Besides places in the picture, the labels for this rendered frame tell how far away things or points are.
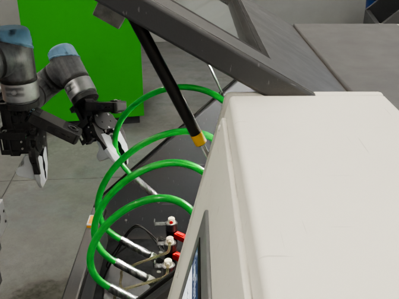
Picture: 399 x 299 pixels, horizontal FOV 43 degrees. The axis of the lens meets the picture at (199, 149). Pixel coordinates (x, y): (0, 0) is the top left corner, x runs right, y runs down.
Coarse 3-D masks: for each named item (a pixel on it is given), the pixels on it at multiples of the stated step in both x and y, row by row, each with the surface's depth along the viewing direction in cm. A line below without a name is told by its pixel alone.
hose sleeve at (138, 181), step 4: (132, 180) 130; (136, 180) 129; (140, 180) 130; (140, 184) 129; (144, 184) 130; (144, 188) 129; (148, 188) 129; (148, 192) 129; (152, 192) 129; (156, 192) 130
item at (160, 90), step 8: (160, 88) 116; (184, 88) 114; (192, 88) 113; (200, 88) 112; (208, 88) 112; (144, 96) 119; (152, 96) 118; (216, 96) 111; (136, 104) 120; (128, 112) 122; (120, 120) 124; (120, 128) 126; (112, 136) 127; (128, 168) 130
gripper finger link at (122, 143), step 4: (120, 132) 132; (120, 136) 132; (120, 140) 131; (124, 140) 132; (120, 144) 130; (124, 144) 131; (120, 148) 130; (124, 148) 130; (120, 152) 131; (124, 152) 130
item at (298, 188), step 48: (240, 96) 68; (288, 96) 68; (336, 96) 68; (240, 144) 55; (288, 144) 54; (336, 144) 54; (384, 144) 54; (240, 192) 48; (288, 192) 45; (336, 192) 45; (384, 192) 45; (192, 240) 70; (240, 240) 43; (288, 240) 39; (336, 240) 39; (384, 240) 39; (240, 288) 38; (288, 288) 34; (336, 288) 34; (384, 288) 34
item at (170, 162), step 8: (168, 160) 96; (176, 160) 96; (184, 160) 96; (144, 168) 97; (152, 168) 96; (192, 168) 97; (200, 168) 97; (128, 176) 97; (136, 176) 97; (120, 184) 98; (112, 192) 99; (104, 200) 99; (104, 208) 101; (96, 216) 101; (96, 224) 102; (96, 248) 104; (104, 256) 105; (112, 256) 106; (120, 264) 106; (128, 264) 107; (128, 272) 107; (136, 272) 107; (144, 272) 108; (144, 280) 108
